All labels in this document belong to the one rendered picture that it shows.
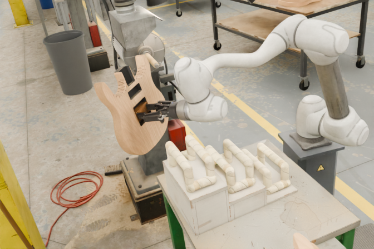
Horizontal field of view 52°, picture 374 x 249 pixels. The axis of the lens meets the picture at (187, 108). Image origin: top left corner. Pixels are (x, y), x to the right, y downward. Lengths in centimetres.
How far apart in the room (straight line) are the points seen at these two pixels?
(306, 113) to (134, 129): 96
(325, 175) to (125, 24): 140
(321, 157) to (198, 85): 107
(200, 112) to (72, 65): 356
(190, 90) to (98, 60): 431
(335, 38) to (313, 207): 67
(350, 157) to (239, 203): 208
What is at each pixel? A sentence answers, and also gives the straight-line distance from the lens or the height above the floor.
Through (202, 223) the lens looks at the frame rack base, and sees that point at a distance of 144.
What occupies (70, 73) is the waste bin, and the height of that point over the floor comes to 30.
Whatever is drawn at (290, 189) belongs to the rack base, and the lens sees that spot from 162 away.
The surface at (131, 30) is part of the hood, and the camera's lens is 190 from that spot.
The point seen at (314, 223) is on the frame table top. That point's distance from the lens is 151.
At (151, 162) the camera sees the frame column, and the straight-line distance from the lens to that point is 278.
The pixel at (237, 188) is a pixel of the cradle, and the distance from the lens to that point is 146.
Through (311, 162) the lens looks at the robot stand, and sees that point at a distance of 228.
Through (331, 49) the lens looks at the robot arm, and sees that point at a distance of 167.
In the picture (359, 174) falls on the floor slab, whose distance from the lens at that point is 327.
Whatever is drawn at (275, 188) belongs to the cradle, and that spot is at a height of 97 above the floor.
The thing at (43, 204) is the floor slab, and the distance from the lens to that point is 338.
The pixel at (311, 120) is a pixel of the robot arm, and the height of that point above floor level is 88.
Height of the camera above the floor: 200
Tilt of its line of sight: 28 degrees down
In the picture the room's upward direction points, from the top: 8 degrees counter-clockwise
